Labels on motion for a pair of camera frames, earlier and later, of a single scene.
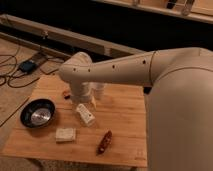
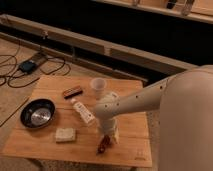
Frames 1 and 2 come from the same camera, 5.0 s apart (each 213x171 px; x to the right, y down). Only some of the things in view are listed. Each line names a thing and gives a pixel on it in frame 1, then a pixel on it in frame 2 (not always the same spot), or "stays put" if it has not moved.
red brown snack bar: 105,144 stays put
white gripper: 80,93 to 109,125
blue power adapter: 27,66 stays put
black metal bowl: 37,113 stays put
